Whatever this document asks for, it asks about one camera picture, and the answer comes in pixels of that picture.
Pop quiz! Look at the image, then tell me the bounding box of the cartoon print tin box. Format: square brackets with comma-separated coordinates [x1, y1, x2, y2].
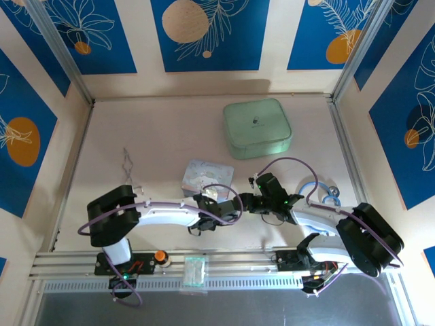
[179, 158, 235, 198]

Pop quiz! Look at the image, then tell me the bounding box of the blue stethoscope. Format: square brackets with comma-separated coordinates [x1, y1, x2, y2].
[298, 181, 341, 206]

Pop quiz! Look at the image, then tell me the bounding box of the clear plastic zip bag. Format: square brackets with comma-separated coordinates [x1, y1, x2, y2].
[179, 256, 209, 295]

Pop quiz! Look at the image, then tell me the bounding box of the orange cap small bottle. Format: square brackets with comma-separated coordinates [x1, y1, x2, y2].
[154, 250, 173, 268]

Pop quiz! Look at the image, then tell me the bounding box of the light green square box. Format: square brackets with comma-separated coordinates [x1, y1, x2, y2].
[222, 98, 293, 161]

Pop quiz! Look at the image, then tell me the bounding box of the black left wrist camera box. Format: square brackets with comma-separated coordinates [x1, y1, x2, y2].
[194, 194, 220, 215]

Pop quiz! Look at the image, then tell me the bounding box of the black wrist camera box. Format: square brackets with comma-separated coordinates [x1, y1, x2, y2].
[254, 172, 290, 205]
[194, 194, 220, 215]

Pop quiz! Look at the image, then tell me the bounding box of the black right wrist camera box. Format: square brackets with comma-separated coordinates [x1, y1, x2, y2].
[254, 172, 290, 205]

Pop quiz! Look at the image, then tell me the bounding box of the aluminium mounting rail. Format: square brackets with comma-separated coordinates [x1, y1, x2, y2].
[29, 250, 402, 283]

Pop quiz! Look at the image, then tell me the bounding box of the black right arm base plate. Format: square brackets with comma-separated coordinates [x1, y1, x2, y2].
[275, 250, 341, 273]

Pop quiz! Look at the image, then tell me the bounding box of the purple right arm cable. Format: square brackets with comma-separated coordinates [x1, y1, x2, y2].
[260, 157, 404, 269]

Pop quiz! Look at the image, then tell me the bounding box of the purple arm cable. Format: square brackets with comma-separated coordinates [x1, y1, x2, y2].
[260, 157, 404, 269]
[77, 183, 244, 237]

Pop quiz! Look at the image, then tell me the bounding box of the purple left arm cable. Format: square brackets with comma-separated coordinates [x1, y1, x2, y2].
[77, 183, 244, 237]

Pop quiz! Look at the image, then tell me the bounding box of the perforated grey cable duct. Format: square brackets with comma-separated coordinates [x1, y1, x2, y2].
[42, 274, 307, 293]

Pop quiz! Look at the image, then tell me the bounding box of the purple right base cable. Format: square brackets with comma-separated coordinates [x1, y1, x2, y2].
[304, 263, 349, 299]

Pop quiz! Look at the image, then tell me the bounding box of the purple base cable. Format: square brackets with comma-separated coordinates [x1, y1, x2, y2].
[304, 263, 349, 299]
[107, 257, 143, 308]

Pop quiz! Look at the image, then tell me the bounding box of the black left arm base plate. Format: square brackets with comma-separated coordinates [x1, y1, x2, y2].
[94, 251, 161, 276]

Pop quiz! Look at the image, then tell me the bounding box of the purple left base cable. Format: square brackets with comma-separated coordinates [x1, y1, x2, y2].
[107, 257, 143, 308]

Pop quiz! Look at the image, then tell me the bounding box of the blue floral wall poster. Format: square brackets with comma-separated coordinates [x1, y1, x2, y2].
[150, 0, 271, 73]
[32, 0, 138, 76]
[0, 5, 71, 98]
[286, 0, 375, 71]
[0, 48, 59, 219]
[368, 30, 435, 211]
[353, 0, 435, 92]

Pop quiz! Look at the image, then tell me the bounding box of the aluminium frame post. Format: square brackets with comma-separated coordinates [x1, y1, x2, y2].
[24, 0, 95, 107]
[330, 0, 397, 103]

